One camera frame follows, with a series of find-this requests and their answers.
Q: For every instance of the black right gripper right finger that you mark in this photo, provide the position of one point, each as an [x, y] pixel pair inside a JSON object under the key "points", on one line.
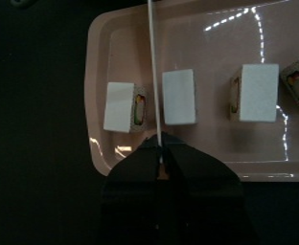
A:
{"points": [[205, 197]]}

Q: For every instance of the pink plastic tray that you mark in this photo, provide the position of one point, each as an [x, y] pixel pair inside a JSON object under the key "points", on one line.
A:
{"points": [[215, 41]]}

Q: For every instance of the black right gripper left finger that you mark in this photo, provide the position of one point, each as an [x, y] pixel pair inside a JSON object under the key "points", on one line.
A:
{"points": [[132, 194]]}

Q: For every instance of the thin white-bladed toy knife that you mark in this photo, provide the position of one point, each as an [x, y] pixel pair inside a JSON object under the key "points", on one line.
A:
{"points": [[154, 63]]}

